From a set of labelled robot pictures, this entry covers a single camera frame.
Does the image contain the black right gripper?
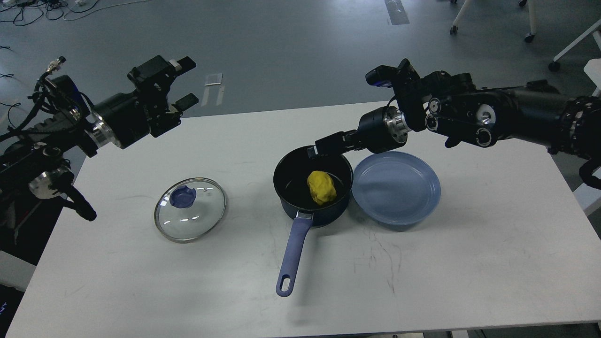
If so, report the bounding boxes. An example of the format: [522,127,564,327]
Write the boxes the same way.
[307,107,408,159]

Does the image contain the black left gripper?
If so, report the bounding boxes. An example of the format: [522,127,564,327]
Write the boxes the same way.
[92,56,199,148]

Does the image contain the yellow toy potato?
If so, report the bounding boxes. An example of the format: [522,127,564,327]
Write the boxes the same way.
[307,171,337,206]

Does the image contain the glass pot lid blue knob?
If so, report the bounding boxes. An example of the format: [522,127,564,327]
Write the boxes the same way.
[153,177,228,243]

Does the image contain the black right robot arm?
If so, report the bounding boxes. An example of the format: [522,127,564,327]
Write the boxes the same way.
[307,59,601,190]

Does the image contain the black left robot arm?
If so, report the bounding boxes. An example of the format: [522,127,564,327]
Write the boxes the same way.
[1,55,199,221]

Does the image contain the dark blue saucepan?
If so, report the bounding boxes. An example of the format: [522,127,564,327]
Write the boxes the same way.
[273,146,354,297]

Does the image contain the blue plate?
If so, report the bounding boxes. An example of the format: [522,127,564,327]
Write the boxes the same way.
[352,151,442,230]

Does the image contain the white chair legs with casters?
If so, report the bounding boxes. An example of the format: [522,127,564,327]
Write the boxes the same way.
[449,0,539,44]

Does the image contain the white chair right edge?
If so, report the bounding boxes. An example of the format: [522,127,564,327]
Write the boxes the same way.
[544,18,600,96]

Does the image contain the black floor cable left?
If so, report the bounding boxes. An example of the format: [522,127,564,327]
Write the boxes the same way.
[0,47,29,137]

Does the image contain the cable bundle top left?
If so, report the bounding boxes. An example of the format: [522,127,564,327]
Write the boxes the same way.
[0,0,153,28]

